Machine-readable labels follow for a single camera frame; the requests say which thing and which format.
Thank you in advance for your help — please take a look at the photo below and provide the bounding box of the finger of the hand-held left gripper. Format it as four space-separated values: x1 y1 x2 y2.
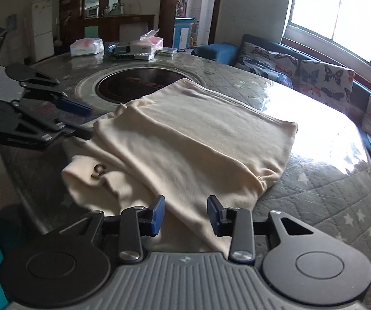
19 71 93 116
11 101 95 151

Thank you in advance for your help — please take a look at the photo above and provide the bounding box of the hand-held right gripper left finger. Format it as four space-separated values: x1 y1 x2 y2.
57 195 167 264

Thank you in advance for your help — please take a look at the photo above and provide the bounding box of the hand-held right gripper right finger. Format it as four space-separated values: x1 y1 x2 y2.
206 195 315 264

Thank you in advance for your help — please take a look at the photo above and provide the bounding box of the cream knit garment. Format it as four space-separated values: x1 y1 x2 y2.
61 78 299 255

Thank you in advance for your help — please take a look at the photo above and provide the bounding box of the black round induction cooktop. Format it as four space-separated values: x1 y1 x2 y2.
96 68 203 106

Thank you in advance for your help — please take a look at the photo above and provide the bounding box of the white plastic tissue pack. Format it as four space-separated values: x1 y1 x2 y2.
70 38 105 57

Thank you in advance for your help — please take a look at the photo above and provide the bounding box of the dark round tray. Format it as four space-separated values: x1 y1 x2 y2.
107 43 136 60

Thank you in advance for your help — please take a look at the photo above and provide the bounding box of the white refrigerator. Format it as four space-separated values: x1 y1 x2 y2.
31 0 56 64

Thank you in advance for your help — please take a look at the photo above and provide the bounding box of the pink tissue packet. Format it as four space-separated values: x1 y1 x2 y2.
130 29 165 61

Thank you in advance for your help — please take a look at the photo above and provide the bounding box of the small flat box stack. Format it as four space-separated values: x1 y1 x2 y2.
156 47 178 58

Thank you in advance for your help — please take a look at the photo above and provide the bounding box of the dark wooden cabinet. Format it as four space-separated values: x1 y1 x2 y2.
59 0 181 46

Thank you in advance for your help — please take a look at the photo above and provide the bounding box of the blue and white small cabinet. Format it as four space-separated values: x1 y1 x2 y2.
174 17 196 51

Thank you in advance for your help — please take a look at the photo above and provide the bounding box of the blue cushion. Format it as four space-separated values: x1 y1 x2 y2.
191 42 241 64

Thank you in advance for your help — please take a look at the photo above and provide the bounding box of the butterfly print pillow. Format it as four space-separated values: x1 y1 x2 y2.
298 59 356 114
236 41 300 88

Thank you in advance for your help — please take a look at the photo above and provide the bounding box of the dark blue sofa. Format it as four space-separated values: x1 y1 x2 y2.
191 34 371 201

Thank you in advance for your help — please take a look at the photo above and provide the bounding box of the large window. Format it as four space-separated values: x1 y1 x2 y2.
281 0 371 79

